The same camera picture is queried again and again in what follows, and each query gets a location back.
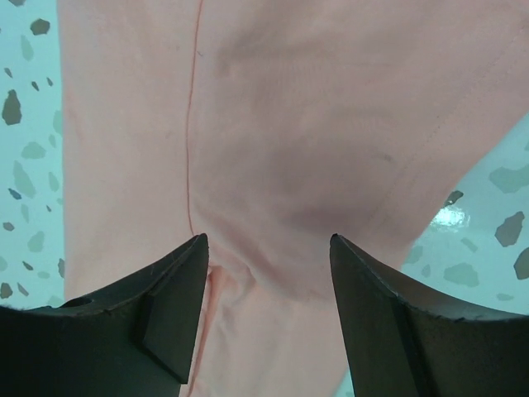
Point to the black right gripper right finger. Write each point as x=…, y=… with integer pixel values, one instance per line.
x=404, y=338

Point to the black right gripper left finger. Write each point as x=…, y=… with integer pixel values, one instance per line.
x=134, y=337

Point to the salmon pink t shirt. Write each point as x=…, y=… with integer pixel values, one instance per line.
x=271, y=126

